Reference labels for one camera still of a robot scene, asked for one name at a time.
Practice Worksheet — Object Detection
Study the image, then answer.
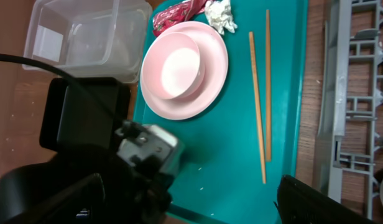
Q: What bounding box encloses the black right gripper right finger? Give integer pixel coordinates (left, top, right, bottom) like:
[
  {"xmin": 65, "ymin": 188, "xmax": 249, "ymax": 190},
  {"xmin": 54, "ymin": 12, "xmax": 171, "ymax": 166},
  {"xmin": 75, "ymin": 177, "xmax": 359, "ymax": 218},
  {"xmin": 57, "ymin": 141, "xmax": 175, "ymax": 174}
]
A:
[{"xmin": 275, "ymin": 175, "xmax": 374, "ymax": 224}]

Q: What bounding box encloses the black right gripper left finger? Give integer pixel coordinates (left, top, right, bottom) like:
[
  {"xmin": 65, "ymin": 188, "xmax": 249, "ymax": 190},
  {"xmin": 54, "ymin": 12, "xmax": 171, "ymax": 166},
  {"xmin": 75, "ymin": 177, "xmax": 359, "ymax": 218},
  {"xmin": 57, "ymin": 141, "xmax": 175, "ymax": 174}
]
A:
[{"xmin": 0, "ymin": 174, "xmax": 105, "ymax": 223}]

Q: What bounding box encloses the white tissue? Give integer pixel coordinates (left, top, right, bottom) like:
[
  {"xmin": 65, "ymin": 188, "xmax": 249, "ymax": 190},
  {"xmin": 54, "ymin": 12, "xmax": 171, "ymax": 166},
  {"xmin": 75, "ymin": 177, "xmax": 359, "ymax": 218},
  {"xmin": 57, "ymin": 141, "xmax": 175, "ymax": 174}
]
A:
[{"xmin": 204, "ymin": 0, "xmax": 238, "ymax": 35}]

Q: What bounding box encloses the red snack wrapper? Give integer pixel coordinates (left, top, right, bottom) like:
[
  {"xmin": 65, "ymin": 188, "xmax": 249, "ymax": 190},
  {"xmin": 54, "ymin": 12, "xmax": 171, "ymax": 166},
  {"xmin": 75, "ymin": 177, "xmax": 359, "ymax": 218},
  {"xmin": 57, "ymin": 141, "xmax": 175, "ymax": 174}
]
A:
[{"xmin": 152, "ymin": 0, "xmax": 207, "ymax": 37}]

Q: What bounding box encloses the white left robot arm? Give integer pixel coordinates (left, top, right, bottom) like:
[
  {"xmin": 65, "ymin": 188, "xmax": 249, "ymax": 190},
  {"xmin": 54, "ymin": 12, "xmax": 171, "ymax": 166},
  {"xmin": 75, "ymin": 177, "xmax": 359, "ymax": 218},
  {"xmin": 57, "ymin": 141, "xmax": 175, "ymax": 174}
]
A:
[{"xmin": 0, "ymin": 121, "xmax": 184, "ymax": 224}]

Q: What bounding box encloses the grey dishwasher rack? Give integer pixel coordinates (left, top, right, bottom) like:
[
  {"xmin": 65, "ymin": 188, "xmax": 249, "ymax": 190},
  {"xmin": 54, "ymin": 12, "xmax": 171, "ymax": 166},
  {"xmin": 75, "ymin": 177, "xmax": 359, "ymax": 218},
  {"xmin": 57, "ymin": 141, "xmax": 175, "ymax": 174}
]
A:
[{"xmin": 313, "ymin": 0, "xmax": 383, "ymax": 219}]

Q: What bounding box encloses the teal plastic tray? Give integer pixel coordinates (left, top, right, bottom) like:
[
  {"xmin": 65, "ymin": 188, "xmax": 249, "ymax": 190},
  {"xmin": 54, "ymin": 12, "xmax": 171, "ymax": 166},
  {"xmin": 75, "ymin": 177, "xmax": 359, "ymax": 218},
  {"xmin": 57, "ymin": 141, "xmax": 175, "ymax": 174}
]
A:
[{"xmin": 134, "ymin": 1, "xmax": 308, "ymax": 223}]

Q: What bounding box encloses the black plastic tray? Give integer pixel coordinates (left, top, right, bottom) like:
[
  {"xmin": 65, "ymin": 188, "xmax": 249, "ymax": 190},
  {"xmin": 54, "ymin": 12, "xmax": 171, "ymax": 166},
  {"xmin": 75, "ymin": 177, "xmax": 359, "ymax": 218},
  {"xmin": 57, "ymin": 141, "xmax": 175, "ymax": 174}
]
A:
[{"xmin": 39, "ymin": 77, "xmax": 131, "ymax": 151}]

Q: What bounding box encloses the right wooden chopstick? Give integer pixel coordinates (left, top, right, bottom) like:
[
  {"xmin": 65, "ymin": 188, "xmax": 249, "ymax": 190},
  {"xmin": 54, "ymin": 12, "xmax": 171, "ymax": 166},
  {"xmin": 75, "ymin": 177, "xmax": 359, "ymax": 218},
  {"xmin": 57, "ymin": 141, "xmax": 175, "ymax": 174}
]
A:
[{"xmin": 265, "ymin": 9, "xmax": 272, "ymax": 161}]

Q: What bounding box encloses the wooden chopstick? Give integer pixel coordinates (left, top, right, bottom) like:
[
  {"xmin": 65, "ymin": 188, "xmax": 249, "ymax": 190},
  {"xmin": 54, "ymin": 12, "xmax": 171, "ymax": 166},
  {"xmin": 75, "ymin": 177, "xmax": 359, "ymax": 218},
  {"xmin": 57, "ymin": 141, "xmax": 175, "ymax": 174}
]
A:
[
  {"xmin": 265, "ymin": 9, "xmax": 272, "ymax": 161},
  {"xmin": 249, "ymin": 31, "xmax": 267, "ymax": 184}
]

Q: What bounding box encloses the clear plastic bin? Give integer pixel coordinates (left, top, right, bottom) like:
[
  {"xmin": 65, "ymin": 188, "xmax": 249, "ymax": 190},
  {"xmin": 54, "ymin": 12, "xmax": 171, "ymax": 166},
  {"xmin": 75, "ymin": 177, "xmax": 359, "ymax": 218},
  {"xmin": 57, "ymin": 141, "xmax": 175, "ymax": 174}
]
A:
[{"xmin": 24, "ymin": 0, "xmax": 152, "ymax": 83}]

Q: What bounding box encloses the left wooden chopstick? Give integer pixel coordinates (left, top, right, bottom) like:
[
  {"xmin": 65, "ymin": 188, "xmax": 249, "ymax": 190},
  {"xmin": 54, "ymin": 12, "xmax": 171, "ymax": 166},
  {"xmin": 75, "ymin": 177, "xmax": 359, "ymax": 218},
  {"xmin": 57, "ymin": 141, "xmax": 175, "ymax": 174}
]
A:
[{"xmin": 249, "ymin": 31, "xmax": 267, "ymax": 184}]

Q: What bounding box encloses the pink plate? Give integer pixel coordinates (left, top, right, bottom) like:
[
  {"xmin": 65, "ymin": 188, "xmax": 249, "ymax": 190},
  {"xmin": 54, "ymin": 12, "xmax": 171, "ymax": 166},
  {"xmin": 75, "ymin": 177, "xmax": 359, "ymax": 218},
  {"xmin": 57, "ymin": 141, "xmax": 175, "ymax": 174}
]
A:
[{"xmin": 140, "ymin": 21, "xmax": 228, "ymax": 120}]

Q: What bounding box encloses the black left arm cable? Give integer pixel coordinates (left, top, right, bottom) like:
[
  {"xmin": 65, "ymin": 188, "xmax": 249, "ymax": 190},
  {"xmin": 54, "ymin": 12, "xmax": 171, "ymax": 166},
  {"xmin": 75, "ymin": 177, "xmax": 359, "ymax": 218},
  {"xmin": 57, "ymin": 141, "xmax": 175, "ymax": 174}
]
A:
[{"xmin": 0, "ymin": 52, "xmax": 124, "ymax": 125}]

